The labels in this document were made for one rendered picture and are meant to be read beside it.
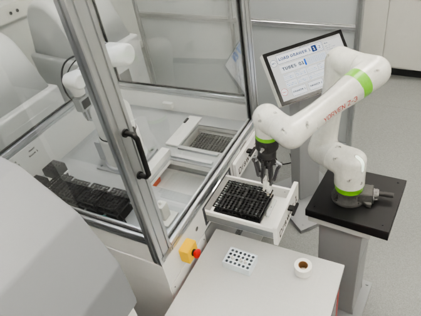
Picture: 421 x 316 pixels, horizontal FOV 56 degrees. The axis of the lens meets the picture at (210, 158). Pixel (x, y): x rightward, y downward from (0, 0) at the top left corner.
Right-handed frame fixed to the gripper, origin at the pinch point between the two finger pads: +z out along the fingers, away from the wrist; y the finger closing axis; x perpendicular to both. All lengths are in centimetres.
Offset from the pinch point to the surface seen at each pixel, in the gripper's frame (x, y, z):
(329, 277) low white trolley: -21.5, 35.0, 18.7
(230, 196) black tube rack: -6.4, -15.1, 7.8
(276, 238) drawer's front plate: -18.9, 11.8, 9.5
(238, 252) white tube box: -26.5, -2.3, 17.5
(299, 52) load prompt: 89, -16, -18
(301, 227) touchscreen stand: 59, 2, 94
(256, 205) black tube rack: -7.4, -1.9, 7.0
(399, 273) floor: 48, 65, 93
